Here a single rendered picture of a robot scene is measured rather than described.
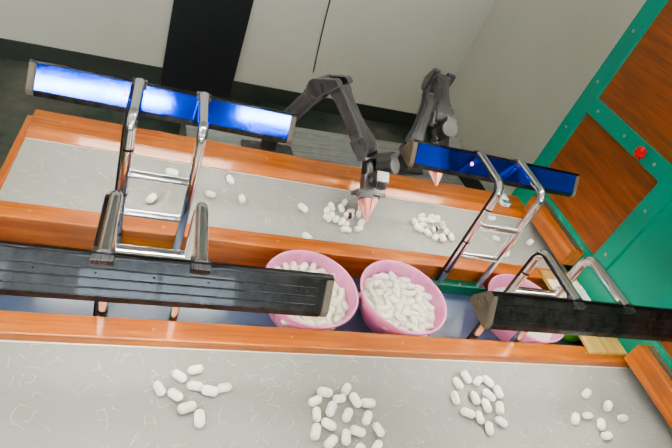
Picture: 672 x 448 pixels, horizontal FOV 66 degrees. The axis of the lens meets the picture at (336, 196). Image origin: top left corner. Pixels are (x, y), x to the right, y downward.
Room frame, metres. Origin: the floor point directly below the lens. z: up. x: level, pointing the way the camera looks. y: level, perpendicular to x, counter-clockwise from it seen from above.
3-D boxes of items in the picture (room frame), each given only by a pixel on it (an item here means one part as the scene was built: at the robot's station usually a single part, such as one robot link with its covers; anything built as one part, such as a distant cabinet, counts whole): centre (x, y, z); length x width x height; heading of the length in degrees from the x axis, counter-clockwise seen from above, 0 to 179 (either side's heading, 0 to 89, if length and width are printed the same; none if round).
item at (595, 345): (1.40, -0.89, 0.77); 0.33 x 0.15 x 0.01; 25
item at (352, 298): (1.01, -0.04, 0.72); 0.27 x 0.27 x 0.10
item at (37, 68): (1.08, 0.46, 1.08); 0.62 x 0.08 x 0.07; 115
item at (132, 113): (1.01, 0.43, 0.90); 0.20 x 0.19 x 0.45; 115
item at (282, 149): (1.68, 0.31, 0.71); 0.20 x 0.07 x 0.08; 120
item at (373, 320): (1.12, -0.29, 0.72); 0.27 x 0.27 x 0.10
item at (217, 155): (1.55, 0.09, 0.67); 1.81 x 0.12 x 0.19; 115
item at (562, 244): (1.73, -0.79, 0.83); 0.30 x 0.06 x 0.07; 25
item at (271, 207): (1.36, 0.00, 0.73); 1.81 x 0.30 x 0.02; 115
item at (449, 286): (1.42, -0.45, 0.90); 0.20 x 0.19 x 0.45; 115
